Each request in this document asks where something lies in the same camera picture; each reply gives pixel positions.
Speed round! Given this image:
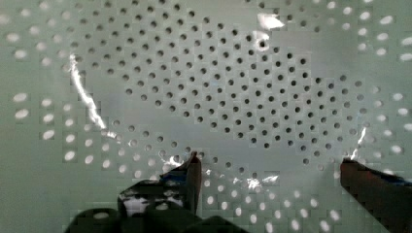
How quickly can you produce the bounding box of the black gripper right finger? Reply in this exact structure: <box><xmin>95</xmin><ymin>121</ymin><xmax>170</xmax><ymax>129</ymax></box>
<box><xmin>340</xmin><ymin>158</ymin><xmax>412</xmax><ymax>233</ymax></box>

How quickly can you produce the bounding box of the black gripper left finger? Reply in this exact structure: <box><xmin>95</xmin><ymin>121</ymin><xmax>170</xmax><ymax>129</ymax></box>
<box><xmin>117</xmin><ymin>150</ymin><xmax>203</xmax><ymax>217</ymax></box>

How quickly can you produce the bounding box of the mint green oval strainer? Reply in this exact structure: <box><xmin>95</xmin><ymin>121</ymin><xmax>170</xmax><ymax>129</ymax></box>
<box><xmin>1</xmin><ymin>0</ymin><xmax>411</xmax><ymax>233</ymax></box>

